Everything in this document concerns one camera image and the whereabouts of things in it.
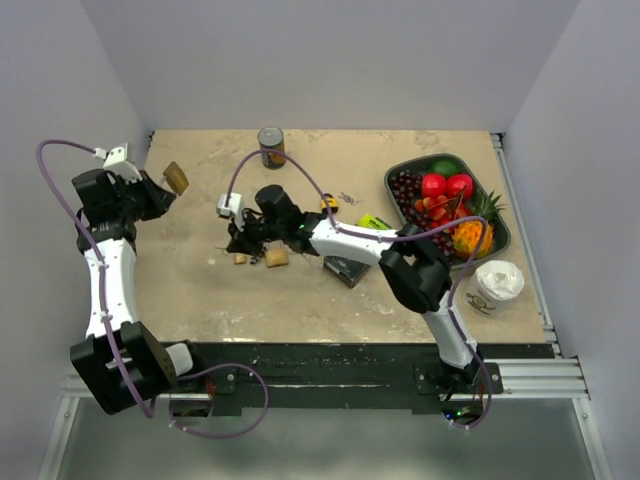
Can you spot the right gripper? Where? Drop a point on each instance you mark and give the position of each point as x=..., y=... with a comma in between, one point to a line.
x=242, y=241

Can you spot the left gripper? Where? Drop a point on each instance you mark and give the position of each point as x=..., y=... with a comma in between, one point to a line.
x=159, y=199

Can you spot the small brass padlock keys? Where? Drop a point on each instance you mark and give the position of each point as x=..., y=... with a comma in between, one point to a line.
x=240, y=259

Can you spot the large brass padlock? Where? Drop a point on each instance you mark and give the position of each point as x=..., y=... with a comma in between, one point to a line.
x=175, y=179

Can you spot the long shackle brass padlock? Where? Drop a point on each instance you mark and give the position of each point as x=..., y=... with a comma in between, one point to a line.
x=276, y=255

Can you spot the yellow padlock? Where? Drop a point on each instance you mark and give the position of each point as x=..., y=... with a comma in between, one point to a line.
x=329, y=203

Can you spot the silver keys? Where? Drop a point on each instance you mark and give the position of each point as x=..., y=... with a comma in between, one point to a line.
x=349, y=199

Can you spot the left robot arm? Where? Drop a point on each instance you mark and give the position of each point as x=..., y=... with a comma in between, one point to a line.
x=120, y=360

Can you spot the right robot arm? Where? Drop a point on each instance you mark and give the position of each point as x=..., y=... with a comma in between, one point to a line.
x=417, y=273

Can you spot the black green razor box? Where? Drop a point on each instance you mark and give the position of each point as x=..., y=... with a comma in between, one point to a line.
x=350, y=272

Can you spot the tin can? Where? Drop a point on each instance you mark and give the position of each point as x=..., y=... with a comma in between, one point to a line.
x=272, y=144

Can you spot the dark grape bunch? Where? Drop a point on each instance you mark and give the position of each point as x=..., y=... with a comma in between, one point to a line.
x=406, y=189

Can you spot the grey fruit tray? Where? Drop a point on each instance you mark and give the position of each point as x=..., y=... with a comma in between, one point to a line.
x=421, y=165

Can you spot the red apple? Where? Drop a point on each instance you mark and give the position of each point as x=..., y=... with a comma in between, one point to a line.
x=433, y=185
x=460, y=185

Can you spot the small red fruits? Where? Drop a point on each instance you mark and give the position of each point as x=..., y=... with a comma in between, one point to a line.
x=436, y=211

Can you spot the green lime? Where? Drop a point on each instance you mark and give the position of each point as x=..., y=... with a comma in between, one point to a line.
x=444, y=167

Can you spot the orange spiky fruit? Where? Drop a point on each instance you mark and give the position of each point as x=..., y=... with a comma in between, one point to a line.
x=468, y=235

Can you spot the pineapple crown leaves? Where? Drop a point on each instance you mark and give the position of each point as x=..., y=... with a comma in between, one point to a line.
x=489, y=206

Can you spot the white paper cup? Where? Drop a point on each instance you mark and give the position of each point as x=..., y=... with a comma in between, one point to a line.
x=493, y=286

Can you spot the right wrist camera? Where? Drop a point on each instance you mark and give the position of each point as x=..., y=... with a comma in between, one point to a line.
x=230, y=206

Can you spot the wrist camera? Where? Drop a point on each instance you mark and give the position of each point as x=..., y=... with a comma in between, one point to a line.
x=230, y=206
x=117, y=163

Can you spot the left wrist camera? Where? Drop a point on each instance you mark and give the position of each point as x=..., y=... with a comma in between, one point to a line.
x=117, y=163

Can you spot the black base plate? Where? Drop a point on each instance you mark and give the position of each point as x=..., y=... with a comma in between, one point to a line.
x=354, y=376

